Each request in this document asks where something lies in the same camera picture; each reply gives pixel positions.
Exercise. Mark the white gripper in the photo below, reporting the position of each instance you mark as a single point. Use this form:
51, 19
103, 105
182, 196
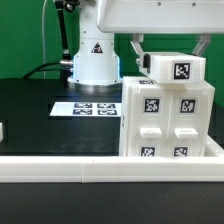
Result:
202, 17

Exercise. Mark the white cabinet top block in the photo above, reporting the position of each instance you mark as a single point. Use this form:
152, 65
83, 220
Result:
173, 67

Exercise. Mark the white cabinet body box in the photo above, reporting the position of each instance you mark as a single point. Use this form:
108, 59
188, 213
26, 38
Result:
132, 83

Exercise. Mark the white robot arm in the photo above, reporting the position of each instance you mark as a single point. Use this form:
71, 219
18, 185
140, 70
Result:
97, 65

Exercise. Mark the white L-shaped obstacle wall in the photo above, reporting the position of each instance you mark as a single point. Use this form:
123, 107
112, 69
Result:
68, 150

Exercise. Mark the white marker base plate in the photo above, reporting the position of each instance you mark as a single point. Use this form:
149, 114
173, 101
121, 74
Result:
86, 109

